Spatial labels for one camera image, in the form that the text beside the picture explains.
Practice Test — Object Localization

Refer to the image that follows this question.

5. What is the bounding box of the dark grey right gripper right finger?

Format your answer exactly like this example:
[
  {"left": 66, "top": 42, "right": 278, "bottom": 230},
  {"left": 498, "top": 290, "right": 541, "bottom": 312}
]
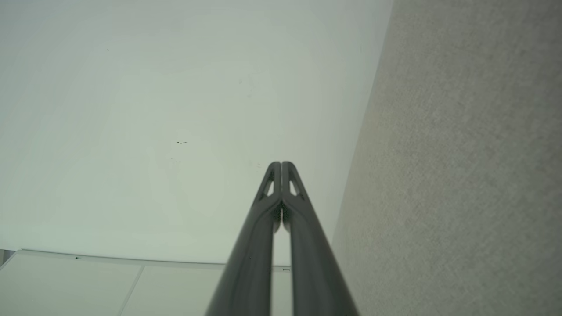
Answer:
[{"left": 281, "top": 161, "right": 360, "bottom": 316}]

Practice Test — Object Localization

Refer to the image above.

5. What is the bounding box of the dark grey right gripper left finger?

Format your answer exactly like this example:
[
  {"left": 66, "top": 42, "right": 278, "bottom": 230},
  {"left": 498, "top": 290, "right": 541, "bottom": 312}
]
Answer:
[{"left": 205, "top": 162, "right": 282, "bottom": 316}]

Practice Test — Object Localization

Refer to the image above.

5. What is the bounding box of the grey fabric sofa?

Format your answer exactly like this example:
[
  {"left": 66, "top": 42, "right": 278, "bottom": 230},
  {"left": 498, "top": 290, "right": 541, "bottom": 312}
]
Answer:
[{"left": 331, "top": 0, "right": 562, "bottom": 316}]

